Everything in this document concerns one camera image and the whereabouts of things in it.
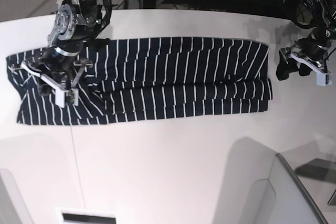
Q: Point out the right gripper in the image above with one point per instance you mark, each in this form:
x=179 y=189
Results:
x=43 y=65

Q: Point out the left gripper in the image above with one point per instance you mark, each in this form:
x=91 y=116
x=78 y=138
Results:
x=286 y=67

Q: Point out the navy white striped t-shirt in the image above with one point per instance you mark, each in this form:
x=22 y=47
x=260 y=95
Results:
x=153 y=79

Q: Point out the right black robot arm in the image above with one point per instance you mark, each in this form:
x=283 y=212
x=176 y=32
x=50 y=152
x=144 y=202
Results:
x=77 y=24

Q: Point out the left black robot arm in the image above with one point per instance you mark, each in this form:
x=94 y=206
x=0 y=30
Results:
x=309 y=54

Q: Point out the white slotted panel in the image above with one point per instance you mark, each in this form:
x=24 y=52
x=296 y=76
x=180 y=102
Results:
x=82 y=216

